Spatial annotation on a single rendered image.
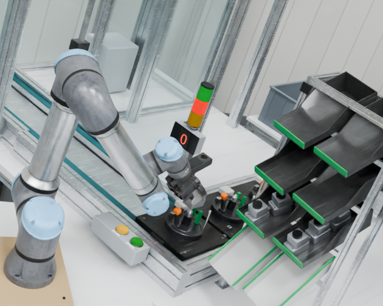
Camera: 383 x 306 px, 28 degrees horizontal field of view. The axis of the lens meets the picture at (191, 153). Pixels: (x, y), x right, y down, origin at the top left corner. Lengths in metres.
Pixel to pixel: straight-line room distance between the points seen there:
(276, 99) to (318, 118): 2.27
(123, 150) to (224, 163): 1.41
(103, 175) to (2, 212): 0.45
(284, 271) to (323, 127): 0.48
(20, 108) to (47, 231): 1.14
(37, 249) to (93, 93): 0.49
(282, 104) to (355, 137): 2.29
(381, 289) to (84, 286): 1.19
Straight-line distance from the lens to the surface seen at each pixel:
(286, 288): 2.39
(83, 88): 1.95
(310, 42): 5.98
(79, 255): 2.53
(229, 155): 3.49
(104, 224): 2.53
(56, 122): 2.10
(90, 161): 2.94
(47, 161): 2.17
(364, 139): 2.24
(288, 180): 2.28
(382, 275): 3.13
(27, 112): 3.17
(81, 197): 2.69
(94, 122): 1.95
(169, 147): 2.24
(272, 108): 4.56
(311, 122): 2.26
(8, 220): 2.60
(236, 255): 2.46
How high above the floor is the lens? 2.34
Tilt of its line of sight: 26 degrees down
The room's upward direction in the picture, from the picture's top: 21 degrees clockwise
